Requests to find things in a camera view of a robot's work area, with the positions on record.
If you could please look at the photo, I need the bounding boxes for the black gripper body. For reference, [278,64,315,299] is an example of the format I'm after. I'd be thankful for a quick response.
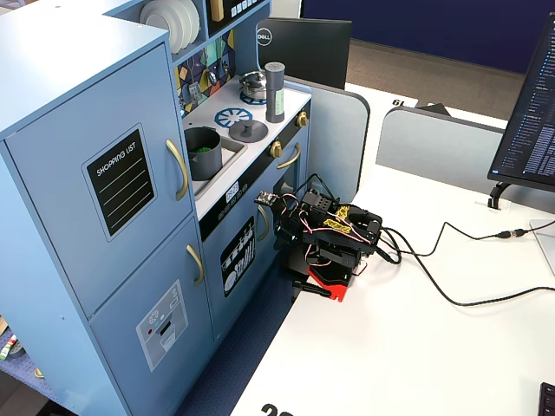
[272,211,311,253]

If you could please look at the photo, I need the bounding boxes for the red robot base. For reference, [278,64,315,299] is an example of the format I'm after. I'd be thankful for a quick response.
[306,264,351,303]

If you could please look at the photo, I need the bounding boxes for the gray pot recipient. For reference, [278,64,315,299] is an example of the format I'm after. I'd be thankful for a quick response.
[184,126,224,182]

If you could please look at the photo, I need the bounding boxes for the black table clamp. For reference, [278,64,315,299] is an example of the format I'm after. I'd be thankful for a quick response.
[291,280,334,300]

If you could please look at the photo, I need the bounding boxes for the gray desk divider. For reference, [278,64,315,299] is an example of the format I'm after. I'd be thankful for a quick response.
[256,19,371,205]
[375,106,555,213]

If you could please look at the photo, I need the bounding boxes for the gray pot lid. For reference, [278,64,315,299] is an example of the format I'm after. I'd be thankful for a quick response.
[228,119,270,143]

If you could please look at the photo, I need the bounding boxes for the steel pot with lid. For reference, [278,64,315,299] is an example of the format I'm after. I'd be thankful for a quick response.
[238,70,268,101]

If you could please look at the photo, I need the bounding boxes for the steel spatula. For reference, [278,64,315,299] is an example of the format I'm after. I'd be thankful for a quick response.
[187,64,202,104]

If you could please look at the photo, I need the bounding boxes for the black Dell monitor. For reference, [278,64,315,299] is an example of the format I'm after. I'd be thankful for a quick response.
[255,16,353,90]

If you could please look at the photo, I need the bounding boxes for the black monitor stand clamp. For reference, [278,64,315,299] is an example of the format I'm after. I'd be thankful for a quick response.
[486,181,513,211]

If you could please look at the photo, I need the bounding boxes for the blue toy kitchen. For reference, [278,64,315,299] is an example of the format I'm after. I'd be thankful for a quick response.
[0,0,314,416]

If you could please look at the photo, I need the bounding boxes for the white toy plate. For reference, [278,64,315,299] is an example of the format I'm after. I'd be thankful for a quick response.
[175,0,196,47]
[139,0,183,54]

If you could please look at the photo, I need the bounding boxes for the monitor with code screen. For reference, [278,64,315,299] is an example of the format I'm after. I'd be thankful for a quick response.
[486,11,555,194]

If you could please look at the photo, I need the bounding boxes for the black keyboard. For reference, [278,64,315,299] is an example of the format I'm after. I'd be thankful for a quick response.
[537,381,555,416]

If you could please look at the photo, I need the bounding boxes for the green white small box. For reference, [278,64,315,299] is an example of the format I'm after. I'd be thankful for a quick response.
[0,333,18,361]

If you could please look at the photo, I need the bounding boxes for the gold dishwasher door handle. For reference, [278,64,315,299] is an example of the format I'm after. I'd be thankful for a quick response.
[257,205,271,242]

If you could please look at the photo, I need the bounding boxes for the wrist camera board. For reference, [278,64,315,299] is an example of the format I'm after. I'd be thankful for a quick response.
[253,190,281,207]

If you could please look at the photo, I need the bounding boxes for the gold oven door handle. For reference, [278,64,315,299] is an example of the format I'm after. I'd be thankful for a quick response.
[277,142,302,171]

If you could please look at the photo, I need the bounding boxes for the gold freezer door handle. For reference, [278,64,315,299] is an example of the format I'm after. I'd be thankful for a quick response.
[186,244,206,287]

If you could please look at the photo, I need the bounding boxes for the gold fridge door handle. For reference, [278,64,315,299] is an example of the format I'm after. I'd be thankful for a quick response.
[166,138,190,202]

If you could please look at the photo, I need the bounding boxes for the black power cable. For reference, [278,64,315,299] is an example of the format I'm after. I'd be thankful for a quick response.
[376,227,555,308]

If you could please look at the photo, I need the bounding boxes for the black USB cable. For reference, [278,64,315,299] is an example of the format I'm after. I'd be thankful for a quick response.
[381,220,529,265]

